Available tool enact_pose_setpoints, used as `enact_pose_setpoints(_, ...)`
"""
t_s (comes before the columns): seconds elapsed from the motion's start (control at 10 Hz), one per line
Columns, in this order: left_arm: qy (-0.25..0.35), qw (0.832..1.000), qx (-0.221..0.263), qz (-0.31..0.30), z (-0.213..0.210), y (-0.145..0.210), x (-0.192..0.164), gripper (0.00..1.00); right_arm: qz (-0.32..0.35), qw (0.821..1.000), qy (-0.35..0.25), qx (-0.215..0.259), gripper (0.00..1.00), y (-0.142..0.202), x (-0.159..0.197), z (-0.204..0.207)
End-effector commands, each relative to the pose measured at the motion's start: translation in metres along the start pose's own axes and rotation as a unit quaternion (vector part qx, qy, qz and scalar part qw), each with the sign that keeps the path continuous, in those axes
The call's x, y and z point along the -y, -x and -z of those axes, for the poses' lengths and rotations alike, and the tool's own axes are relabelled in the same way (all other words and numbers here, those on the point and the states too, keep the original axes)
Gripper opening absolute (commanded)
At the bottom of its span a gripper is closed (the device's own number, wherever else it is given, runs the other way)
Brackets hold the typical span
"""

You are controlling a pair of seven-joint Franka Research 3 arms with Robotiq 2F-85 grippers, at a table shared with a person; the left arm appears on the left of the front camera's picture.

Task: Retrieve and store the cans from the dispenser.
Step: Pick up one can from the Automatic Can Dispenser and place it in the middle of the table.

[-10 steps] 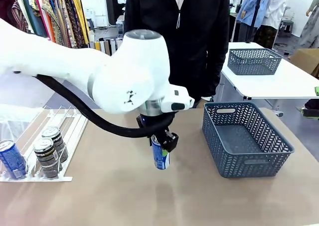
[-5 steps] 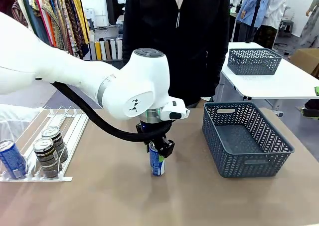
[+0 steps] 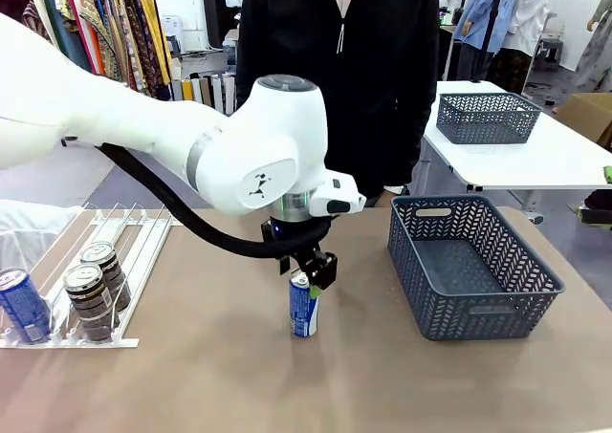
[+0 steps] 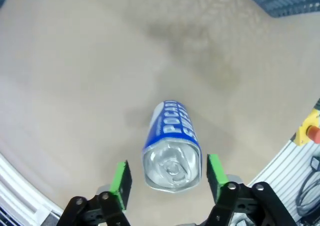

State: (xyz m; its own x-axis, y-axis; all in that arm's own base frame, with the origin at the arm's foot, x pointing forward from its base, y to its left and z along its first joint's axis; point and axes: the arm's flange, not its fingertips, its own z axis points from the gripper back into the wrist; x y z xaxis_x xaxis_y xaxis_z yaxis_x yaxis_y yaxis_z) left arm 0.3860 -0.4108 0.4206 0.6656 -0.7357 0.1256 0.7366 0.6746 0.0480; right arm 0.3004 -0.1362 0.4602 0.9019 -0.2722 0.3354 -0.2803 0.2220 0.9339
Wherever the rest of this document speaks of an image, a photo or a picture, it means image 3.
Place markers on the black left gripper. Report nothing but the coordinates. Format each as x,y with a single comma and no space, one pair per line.
282,226

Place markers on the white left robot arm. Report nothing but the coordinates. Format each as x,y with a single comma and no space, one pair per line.
143,117

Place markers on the dark patterned skirt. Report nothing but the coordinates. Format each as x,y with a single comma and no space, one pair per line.
511,70

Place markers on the hanging white shirt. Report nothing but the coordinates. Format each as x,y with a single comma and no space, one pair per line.
526,12

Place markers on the blue drink can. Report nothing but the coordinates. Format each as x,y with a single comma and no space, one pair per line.
21,309
301,313

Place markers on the dark brown drink can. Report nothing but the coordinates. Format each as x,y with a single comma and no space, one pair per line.
91,309
113,266

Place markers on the grey plastic stool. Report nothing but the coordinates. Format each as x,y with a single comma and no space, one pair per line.
549,50

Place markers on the white side table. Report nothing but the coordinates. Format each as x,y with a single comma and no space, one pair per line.
526,165

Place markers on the white floor appliance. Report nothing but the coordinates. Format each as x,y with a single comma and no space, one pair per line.
170,34

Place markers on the person in black jacket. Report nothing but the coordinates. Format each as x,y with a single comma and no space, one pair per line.
373,93

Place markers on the grey background workbench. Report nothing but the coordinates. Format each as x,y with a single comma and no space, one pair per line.
231,37

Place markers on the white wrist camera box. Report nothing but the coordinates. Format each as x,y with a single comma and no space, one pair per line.
334,191

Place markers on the mannequin in blue shirt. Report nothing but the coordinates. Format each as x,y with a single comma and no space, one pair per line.
478,12

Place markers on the brown material roll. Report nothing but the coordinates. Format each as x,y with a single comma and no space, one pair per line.
205,91

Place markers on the mannequin in grey dress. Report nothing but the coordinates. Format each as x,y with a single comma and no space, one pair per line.
597,46

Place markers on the black stand pole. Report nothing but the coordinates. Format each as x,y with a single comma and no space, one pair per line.
492,22

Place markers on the yellow material roll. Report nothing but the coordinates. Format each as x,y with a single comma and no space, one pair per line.
187,91

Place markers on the white material roll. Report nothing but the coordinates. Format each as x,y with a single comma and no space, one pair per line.
197,91
217,93

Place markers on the small grey plastic basket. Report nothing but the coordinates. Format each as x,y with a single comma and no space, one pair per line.
483,127

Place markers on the brown cardboard box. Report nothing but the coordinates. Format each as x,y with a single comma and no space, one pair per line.
588,113

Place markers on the person's left forearm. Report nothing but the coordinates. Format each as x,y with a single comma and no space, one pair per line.
421,141

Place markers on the rack of colourful garments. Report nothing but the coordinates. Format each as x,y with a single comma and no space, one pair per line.
119,22

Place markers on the large grey plastic basket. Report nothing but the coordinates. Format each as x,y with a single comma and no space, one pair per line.
478,328

